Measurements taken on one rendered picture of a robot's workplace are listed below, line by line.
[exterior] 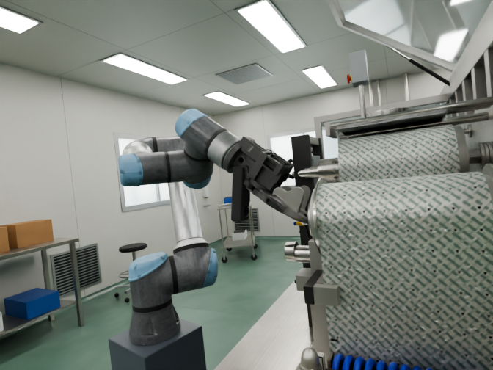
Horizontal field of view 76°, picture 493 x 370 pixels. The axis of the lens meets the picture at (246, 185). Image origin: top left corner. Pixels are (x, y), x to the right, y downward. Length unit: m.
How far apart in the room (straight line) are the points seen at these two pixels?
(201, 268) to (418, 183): 0.67
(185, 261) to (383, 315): 0.61
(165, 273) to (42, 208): 3.37
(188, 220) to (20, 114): 3.45
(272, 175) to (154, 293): 0.54
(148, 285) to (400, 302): 0.67
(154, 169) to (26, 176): 3.52
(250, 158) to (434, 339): 0.43
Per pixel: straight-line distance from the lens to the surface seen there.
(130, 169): 0.73
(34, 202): 4.22
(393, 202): 0.52
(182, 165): 0.74
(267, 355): 0.88
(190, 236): 1.02
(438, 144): 0.76
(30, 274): 4.24
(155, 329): 1.01
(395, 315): 0.56
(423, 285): 0.54
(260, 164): 0.61
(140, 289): 0.99
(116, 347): 1.09
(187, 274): 0.99
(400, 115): 0.82
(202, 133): 0.68
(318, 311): 0.67
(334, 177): 0.81
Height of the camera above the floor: 1.34
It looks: 1 degrees down
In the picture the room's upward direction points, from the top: 6 degrees counter-clockwise
